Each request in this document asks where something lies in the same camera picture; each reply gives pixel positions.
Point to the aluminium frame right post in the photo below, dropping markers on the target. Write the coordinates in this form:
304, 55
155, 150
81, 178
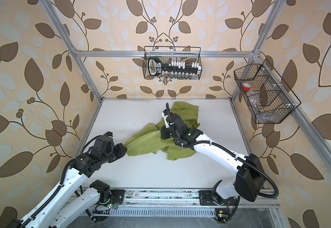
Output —
254, 56

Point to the black tool set in basket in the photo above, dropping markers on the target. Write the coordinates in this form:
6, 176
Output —
173, 69

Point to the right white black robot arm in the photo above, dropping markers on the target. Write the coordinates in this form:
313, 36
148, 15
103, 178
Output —
250, 180

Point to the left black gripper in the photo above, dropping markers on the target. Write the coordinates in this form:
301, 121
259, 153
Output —
121, 153

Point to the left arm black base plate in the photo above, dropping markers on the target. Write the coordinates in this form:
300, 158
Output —
111, 197

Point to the black wire basket back wall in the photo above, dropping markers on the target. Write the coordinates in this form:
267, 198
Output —
188, 54

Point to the aluminium frame post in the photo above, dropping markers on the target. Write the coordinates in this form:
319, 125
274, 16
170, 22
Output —
54, 18
254, 56

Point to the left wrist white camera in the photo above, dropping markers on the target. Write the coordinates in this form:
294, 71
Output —
109, 134

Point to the red-capped item in basket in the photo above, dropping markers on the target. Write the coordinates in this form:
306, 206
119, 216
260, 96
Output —
246, 87

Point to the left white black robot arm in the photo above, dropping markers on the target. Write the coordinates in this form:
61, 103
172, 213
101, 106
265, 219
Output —
65, 203

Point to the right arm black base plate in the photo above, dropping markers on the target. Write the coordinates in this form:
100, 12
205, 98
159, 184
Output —
207, 198

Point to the black wire basket right wall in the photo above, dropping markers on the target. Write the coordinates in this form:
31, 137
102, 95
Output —
270, 99

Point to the black wire basket wall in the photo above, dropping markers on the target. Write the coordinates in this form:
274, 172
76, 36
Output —
188, 54
270, 99

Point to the aluminium frame left post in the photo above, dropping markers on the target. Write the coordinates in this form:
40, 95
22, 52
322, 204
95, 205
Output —
54, 18

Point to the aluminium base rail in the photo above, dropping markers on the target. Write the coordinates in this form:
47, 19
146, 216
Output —
158, 197

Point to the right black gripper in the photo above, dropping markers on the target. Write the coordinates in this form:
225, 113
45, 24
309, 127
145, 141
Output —
164, 136

